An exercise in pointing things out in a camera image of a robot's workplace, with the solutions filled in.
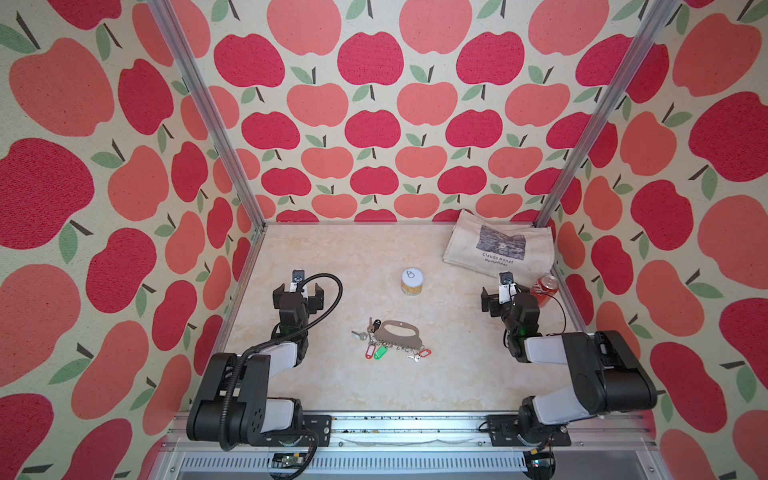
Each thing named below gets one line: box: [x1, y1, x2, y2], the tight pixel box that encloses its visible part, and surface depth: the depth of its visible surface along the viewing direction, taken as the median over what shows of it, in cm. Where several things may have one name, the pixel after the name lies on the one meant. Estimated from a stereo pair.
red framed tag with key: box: [407, 349, 433, 362], surface depth 88 cm
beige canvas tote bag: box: [442, 209, 556, 287], surface depth 106 cm
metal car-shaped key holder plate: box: [373, 320, 423, 349], surface depth 93 cm
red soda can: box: [530, 274, 559, 307], surface depth 92 cm
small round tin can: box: [401, 267, 424, 296], surface depth 100 cm
